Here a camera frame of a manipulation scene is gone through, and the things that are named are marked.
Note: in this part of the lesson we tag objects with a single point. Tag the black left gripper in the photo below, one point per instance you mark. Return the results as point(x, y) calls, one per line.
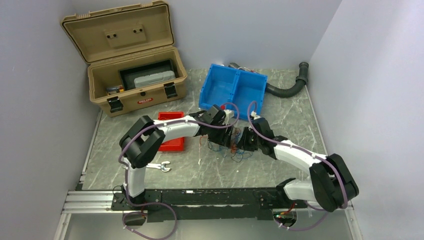
point(223, 139)

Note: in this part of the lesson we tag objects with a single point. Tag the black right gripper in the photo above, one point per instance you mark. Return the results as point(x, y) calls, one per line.
point(243, 144)

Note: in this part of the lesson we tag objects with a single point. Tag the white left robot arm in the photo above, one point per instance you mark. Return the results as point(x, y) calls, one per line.
point(142, 141)

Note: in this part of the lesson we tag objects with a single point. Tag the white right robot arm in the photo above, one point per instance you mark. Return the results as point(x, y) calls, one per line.
point(329, 183)

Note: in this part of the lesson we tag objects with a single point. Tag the red plastic bin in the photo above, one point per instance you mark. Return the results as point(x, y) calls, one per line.
point(174, 145)

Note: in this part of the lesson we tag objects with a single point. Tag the blue plastic divided bin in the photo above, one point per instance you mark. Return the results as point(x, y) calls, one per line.
point(225, 84)

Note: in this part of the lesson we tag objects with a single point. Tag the silver open-end wrench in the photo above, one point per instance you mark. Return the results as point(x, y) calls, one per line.
point(163, 166)

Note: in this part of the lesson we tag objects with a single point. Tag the grey case in toolbox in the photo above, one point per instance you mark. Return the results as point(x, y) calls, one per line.
point(152, 79)

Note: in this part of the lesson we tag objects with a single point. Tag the yellow black tool in toolbox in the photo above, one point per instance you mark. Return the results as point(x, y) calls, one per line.
point(115, 90)

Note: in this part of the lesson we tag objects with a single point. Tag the tan plastic toolbox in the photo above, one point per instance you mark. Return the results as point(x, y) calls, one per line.
point(123, 43)

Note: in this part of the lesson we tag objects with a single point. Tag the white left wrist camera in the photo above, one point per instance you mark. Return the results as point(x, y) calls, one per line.
point(229, 114)

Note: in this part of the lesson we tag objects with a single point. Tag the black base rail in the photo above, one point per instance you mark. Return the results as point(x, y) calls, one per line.
point(208, 203)

